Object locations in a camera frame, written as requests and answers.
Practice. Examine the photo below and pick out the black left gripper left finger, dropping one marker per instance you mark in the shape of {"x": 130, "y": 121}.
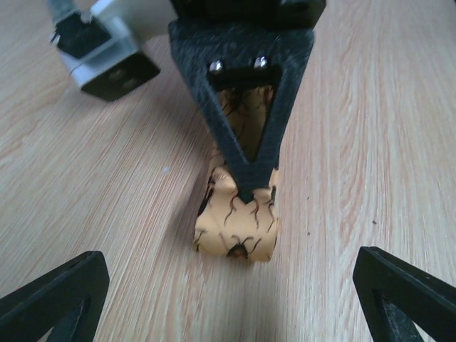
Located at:
{"x": 65, "y": 303}

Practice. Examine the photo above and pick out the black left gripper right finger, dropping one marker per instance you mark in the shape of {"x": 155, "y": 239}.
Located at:
{"x": 396, "y": 297}

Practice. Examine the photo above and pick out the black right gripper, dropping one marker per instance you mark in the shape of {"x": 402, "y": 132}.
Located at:
{"x": 223, "y": 66}

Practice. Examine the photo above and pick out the yellow beetle print tie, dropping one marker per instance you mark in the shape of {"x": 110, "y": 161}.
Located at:
{"x": 225, "y": 225}

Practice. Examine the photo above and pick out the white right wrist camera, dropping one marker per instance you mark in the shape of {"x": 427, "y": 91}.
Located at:
{"x": 102, "y": 46}

